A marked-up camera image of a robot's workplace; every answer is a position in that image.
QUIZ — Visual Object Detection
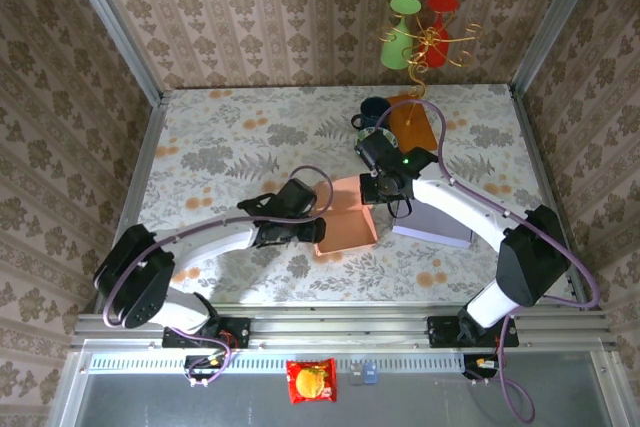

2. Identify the floral table cover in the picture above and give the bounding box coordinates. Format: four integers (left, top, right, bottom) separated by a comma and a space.
115, 84, 574, 306

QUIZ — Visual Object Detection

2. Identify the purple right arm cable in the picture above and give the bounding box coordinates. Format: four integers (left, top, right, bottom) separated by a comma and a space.
374, 99, 601, 423

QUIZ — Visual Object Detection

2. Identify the perforated metal strip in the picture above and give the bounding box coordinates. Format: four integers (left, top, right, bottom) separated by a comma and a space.
87, 352, 469, 374

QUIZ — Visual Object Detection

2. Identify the aluminium side rail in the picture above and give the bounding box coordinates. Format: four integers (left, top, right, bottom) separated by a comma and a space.
93, 91, 169, 313
508, 86, 590, 311

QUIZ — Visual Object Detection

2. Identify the green leaf pattern bowl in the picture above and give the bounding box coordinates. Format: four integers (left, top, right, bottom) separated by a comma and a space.
355, 126, 399, 149

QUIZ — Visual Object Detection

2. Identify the gold wire stand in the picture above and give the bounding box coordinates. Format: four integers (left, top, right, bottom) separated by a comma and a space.
377, 21, 484, 128

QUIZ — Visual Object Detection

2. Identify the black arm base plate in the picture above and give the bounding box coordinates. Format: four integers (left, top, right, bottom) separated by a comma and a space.
162, 315, 252, 349
427, 314, 520, 348

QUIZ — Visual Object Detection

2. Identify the orange paper box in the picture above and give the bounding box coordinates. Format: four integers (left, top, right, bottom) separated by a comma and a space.
313, 174, 377, 254

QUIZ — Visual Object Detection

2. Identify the red goblet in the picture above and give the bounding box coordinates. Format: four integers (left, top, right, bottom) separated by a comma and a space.
418, 0, 461, 70

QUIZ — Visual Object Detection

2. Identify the aluminium front rail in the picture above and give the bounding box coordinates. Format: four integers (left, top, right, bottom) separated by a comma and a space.
72, 304, 617, 349

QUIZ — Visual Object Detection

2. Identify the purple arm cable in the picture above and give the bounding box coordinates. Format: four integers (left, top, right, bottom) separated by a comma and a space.
102, 165, 335, 388
374, 99, 601, 423

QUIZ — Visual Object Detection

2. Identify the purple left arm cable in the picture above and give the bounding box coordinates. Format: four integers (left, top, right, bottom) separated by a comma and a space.
102, 165, 335, 388

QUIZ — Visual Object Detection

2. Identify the dark blue mug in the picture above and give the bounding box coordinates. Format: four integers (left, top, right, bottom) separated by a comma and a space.
349, 95, 393, 131

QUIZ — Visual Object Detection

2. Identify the green goblet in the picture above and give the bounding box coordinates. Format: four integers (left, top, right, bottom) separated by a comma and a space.
379, 0, 423, 71

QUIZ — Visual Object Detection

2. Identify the orange wooden board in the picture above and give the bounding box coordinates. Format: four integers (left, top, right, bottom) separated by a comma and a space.
385, 93, 439, 153

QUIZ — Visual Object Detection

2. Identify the black cable connector block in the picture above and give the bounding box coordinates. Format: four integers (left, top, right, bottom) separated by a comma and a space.
183, 354, 227, 389
462, 353, 500, 384

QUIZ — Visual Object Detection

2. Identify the aluminium frame post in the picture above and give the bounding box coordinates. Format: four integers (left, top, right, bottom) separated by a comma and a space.
57, 0, 166, 106
509, 0, 612, 96

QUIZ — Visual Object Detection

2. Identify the white paper box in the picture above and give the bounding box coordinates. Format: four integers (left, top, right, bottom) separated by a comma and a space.
391, 199, 474, 250

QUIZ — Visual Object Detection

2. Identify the red snack packet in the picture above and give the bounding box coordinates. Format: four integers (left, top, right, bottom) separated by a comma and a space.
285, 356, 339, 405

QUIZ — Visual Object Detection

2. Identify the grey metal shelf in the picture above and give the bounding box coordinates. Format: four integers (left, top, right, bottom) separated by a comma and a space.
49, 339, 626, 427

